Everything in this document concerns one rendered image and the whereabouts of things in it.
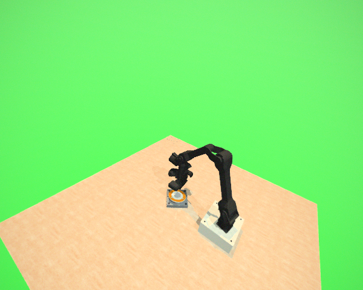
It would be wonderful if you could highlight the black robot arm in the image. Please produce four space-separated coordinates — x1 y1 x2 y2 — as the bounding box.
168 144 239 234

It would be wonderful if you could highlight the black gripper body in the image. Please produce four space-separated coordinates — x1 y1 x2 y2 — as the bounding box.
168 170 193 191

